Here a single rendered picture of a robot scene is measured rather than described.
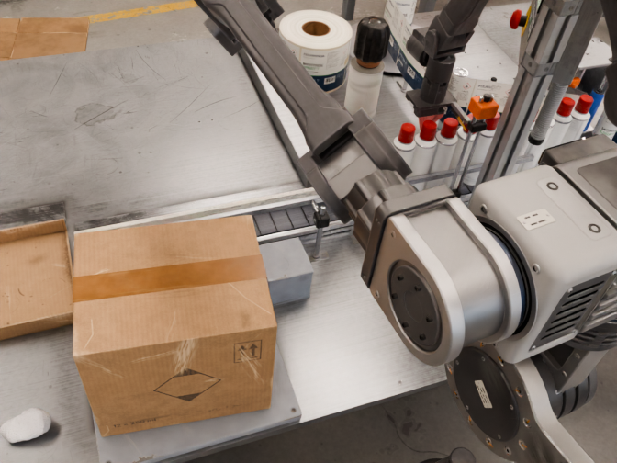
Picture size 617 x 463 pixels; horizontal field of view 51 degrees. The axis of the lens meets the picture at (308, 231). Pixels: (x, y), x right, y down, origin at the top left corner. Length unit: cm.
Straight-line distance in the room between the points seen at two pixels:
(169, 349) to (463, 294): 53
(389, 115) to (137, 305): 101
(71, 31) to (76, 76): 185
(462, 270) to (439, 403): 169
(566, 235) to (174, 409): 75
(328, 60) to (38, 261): 89
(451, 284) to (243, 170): 112
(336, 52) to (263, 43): 93
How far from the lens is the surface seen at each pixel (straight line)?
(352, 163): 72
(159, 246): 109
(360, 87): 164
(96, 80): 198
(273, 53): 85
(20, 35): 387
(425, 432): 222
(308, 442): 213
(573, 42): 127
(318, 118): 78
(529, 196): 66
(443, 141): 148
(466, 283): 60
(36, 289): 145
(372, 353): 133
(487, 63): 211
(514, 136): 134
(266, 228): 144
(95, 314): 103
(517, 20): 138
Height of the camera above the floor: 194
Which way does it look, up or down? 47 degrees down
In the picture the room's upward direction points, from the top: 7 degrees clockwise
